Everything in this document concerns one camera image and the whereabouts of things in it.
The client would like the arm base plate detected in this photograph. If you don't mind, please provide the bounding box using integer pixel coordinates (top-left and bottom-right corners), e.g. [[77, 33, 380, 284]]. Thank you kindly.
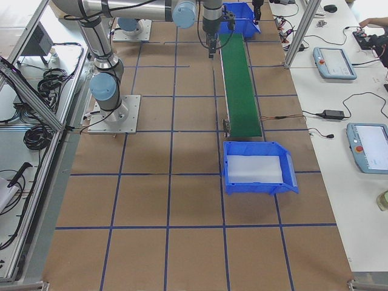
[[87, 95, 141, 134], [113, 18, 152, 42]]

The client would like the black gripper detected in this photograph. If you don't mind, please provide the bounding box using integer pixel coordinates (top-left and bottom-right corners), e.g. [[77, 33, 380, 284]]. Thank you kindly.
[[252, 0, 263, 25], [202, 0, 235, 58]]

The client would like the right blue bin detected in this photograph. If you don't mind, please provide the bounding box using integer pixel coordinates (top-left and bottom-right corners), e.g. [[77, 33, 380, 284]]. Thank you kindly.
[[218, 2, 261, 38]]

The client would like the left bin white foam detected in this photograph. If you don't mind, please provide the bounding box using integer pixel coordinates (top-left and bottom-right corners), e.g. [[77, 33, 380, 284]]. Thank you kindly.
[[227, 155, 283, 183]]

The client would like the near teach pendant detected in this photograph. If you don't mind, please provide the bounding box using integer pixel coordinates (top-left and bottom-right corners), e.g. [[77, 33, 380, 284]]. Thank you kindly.
[[346, 122, 387, 175]]

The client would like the aluminium frame post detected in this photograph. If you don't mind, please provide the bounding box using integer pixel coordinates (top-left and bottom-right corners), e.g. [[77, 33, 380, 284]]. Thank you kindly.
[[284, 0, 321, 69]]

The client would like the black power adapter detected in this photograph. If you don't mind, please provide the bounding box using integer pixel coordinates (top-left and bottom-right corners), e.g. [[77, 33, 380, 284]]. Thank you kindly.
[[323, 110, 345, 120]]

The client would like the red black wire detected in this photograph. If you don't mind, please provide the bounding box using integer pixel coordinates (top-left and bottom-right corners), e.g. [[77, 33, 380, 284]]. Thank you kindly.
[[259, 114, 307, 122]]

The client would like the teach pendant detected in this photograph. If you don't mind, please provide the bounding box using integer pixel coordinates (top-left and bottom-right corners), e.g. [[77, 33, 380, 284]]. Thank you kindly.
[[313, 47, 357, 81], [346, 122, 387, 175]]

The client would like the left blue bin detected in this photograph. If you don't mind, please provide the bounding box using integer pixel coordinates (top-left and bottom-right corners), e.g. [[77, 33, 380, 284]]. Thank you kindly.
[[223, 141, 299, 195]]

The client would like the green conveyor belt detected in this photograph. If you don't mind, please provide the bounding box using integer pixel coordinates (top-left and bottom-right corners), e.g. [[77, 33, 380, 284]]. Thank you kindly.
[[219, 33, 263, 139]]

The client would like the far teach pendant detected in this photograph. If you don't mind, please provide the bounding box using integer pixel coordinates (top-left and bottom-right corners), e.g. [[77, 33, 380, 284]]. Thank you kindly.
[[313, 47, 357, 81]]

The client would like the blue bin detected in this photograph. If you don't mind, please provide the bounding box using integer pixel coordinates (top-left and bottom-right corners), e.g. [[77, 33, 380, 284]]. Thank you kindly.
[[218, 2, 261, 38], [223, 141, 299, 195]]

